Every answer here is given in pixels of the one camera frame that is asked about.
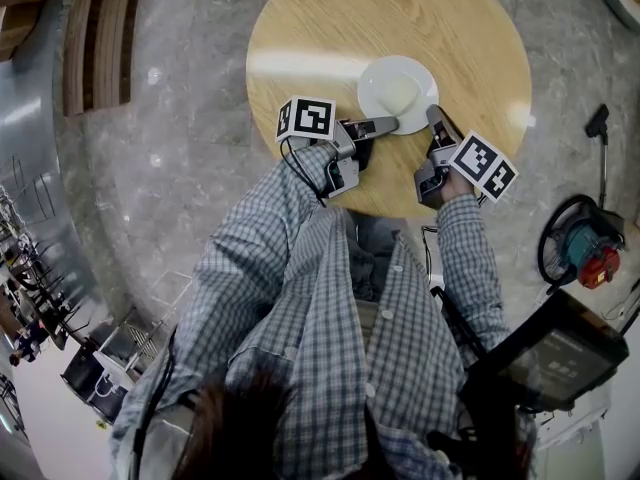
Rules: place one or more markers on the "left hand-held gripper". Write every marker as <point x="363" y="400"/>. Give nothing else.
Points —
<point x="312" y="118"/>

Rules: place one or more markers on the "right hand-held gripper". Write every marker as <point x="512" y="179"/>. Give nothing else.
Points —
<point x="480" y="163"/>

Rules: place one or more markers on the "pale food block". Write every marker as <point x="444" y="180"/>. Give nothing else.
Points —
<point x="397" y="94"/>

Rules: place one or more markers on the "white round plate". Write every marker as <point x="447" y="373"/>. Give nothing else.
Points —
<point x="370" y="78"/>

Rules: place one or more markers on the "person's right forearm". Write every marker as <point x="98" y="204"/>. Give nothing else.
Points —
<point x="465" y="258"/>

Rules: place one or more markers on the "person's left forearm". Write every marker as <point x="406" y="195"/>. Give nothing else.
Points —
<point x="260" y="218"/>

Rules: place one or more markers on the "round wooden table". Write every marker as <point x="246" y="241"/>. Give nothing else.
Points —
<point x="325" y="28"/>

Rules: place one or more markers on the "person's right hand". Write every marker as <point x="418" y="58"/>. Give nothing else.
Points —
<point x="455" y="185"/>

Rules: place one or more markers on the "person's legs in jeans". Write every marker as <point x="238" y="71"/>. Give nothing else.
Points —
<point x="372" y="248"/>

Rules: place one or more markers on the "vacuum wand with black nozzle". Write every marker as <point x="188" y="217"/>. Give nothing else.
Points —
<point x="597" y="118"/>

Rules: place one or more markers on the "teal and red vacuum cleaner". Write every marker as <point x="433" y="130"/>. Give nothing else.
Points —
<point x="585" y="243"/>

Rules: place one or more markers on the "person's torso in plaid shirt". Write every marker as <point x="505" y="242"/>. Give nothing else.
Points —
<point x="320" y="343"/>

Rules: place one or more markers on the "black screen device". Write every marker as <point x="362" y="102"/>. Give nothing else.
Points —
<point x="560" y="358"/>

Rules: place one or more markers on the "dark wooden slatted bench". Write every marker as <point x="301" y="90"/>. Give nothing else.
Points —
<point x="105" y="43"/>

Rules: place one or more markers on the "white cabinet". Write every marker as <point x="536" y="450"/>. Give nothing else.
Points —
<point x="575" y="423"/>

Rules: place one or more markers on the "group of black chairs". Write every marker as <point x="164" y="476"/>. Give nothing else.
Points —
<point x="45" y="293"/>

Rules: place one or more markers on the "light wooden stepped boxes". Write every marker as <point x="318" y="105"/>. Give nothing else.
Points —
<point x="20" y="18"/>

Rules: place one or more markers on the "black box with white print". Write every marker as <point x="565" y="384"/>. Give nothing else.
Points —
<point x="80" y="373"/>

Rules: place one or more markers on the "black rig mount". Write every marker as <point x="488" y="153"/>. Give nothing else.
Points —
<point x="480" y="443"/>

